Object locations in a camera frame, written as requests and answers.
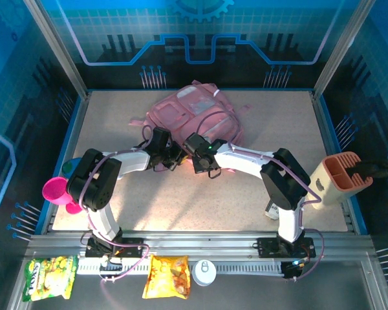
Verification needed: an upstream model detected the aluminium frame post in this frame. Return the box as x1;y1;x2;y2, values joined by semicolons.
22;0;91;101
311;0;378;101

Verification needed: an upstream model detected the aluminium rail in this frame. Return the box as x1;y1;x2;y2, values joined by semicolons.
25;231;376;259

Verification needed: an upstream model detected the yellow orange chips bag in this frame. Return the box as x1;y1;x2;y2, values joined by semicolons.
141;254;192;300

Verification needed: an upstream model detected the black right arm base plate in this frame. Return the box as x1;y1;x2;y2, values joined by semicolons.
257;237;316;259

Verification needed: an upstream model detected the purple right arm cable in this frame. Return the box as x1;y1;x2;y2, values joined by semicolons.
193;110;326;282

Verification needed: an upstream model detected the green yellow snack bag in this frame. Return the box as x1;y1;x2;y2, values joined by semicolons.
21;254;79;303

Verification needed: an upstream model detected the small black controller box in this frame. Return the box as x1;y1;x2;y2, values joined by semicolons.
281;260;304;280
98;256;124;274

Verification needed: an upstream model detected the beige orange pen holder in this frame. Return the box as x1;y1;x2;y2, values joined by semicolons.
309;150;374;211

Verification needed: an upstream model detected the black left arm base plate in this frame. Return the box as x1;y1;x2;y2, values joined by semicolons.
85;237;149;259

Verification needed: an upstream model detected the pink student backpack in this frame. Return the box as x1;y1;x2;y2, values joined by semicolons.
129;82;253;177

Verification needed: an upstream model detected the pink plastic goblet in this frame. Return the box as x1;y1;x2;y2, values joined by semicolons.
41;176;83;216

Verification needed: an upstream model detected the white slotted cable duct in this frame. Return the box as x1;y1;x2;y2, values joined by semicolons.
76;256;284;276

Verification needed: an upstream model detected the white round lid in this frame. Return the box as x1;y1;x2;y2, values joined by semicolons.
191;259;217;287

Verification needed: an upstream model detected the blue bowl with green spot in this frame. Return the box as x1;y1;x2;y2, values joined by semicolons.
61;157;84;174

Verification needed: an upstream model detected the black object in holder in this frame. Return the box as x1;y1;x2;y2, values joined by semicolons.
350;158;388;181

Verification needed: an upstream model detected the crushed flag print can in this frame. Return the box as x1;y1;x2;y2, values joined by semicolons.
264;199;281;221

